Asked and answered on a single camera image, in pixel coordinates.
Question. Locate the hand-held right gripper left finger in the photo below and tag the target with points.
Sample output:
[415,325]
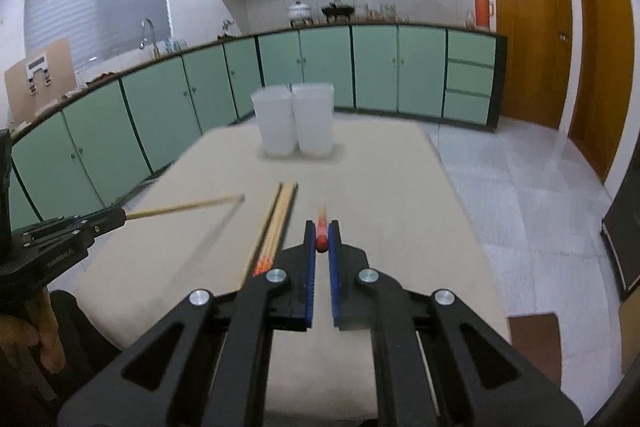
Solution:
[311,279]

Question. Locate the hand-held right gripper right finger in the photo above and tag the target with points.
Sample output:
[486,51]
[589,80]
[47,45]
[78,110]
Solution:
[334,282]

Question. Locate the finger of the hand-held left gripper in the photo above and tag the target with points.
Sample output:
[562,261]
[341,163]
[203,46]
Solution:
[75,227]

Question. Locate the wooden chopstick red end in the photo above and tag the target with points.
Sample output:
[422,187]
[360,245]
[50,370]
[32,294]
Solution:
[281,229]
[274,227]
[321,232]

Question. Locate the dark chopstick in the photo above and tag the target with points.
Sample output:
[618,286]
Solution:
[291,207]
[262,227]

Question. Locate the plain wooden chopstick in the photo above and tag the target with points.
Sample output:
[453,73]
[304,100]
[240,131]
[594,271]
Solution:
[190,206]

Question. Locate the white plastic container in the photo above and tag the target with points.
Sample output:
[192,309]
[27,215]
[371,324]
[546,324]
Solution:
[314,119]
[272,122]

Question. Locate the person's left hand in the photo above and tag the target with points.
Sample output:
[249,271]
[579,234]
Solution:
[50,337]

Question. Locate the beige table cloth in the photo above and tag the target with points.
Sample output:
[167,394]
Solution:
[400,217]

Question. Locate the green base cabinet run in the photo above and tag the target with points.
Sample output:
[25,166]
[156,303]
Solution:
[150,112]

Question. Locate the cardboard box with labels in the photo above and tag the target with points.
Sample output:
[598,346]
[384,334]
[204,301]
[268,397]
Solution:
[55,72]

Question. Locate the metal faucet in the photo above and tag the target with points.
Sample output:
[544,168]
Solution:
[148,29]

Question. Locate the brown board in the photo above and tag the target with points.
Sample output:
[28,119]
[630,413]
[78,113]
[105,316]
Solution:
[535,347]

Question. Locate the small figurine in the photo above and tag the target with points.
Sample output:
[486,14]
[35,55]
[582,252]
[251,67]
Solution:
[228,27]

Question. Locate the white pot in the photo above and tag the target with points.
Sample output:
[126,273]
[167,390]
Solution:
[300,12]

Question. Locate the black pot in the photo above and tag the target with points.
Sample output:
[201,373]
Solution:
[337,11]

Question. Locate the row of glass jars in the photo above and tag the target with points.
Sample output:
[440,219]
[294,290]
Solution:
[380,13]

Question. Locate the black cabinet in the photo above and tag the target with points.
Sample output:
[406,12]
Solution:
[622,242]

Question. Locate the small glass jar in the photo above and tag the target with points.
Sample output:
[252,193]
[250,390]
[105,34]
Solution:
[469,20]

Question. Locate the plain cardboard box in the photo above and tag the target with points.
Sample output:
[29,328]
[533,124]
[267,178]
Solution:
[631,337]

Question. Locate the orange thermos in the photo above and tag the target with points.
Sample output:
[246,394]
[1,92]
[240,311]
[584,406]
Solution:
[483,9]

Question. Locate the wooden door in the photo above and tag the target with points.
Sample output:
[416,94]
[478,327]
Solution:
[600,67]
[525,32]

